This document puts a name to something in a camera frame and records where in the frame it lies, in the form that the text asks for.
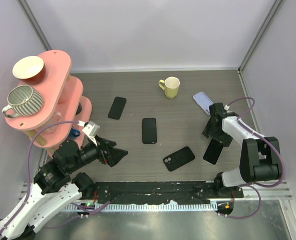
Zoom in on lilac phone case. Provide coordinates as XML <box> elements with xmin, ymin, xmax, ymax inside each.
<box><xmin>193</xmin><ymin>92</ymin><xmax>213</xmax><ymax>115</ymax></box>

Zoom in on silver-edged smartphone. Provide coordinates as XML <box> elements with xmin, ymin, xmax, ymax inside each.
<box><xmin>202</xmin><ymin>139</ymin><xmax>223</xmax><ymax>165</ymax></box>

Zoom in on blue-edged smartphone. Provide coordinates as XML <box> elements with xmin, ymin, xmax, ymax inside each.
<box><xmin>142</xmin><ymin>118</ymin><xmax>157</xmax><ymax>144</ymax></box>

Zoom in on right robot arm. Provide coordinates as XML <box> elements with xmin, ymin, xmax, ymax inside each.
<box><xmin>202</xmin><ymin>102</ymin><xmax>284</xmax><ymax>198</ymax></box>

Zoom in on clear glass cup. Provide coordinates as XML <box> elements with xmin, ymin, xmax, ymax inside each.
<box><xmin>38</xmin><ymin>111</ymin><xmax>62</xmax><ymax>134</ymax></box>

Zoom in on red bowl white inside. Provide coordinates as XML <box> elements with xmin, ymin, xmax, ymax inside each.
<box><xmin>12</xmin><ymin>55</ymin><xmax>46</xmax><ymax>85</ymax></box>

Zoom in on black phone case two holes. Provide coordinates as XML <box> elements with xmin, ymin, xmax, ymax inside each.
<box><xmin>163</xmin><ymin>146</ymin><xmax>195</xmax><ymax>172</ymax></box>

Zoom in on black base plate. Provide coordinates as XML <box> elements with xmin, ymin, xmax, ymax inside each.
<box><xmin>65</xmin><ymin>180</ymin><xmax>244</xmax><ymax>205</ymax></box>

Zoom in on black smartphone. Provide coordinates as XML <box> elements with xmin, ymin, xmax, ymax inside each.
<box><xmin>108</xmin><ymin>96</ymin><xmax>127</xmax><ymax>120</ymax></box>

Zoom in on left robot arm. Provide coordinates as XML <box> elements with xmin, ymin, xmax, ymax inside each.
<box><xmin>0</xmin><ymin>136</ymin><xmax>128</xmax><ymax>240</ymax></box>

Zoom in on striped grey mug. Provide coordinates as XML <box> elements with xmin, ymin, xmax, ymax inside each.
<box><xmin>2</xmin><ymin>85</ymin><xmax>44</xmax><ymax>118</ymax></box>

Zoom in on yellow faceted mug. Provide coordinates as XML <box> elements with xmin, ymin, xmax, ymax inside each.
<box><xmin>158</xmin><ymin>76</ymin><xmax>180</xmax><ymax>99</ymax></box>

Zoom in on pink tiered shelf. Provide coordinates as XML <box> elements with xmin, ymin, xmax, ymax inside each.
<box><xmin>5</xmin><ymin>50</ymin><xmax>92</xmax><ymax>155</ymax></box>

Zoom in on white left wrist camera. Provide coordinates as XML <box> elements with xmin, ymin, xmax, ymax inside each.
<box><xmin>78</xmin><ymin>120</ymin><xmax>100</xmax><ymax>146</ymax></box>

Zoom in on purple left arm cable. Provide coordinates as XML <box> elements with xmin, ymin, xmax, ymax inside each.
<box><xmin>0</xmin><ymin>120</ymin><xmax>111</xmax><ymax>240</ymax></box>

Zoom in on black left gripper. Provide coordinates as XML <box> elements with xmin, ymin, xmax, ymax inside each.
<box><xmin>68</xmin><ymin>134</ymin><xmax>129</xmax><ymax>173</ymax></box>

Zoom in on blue cup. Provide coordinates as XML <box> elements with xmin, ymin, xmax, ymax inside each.
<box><xmin>67</xmin><ymin>128</ymin><xmax>81</xmax><ymax>140</ymax></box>

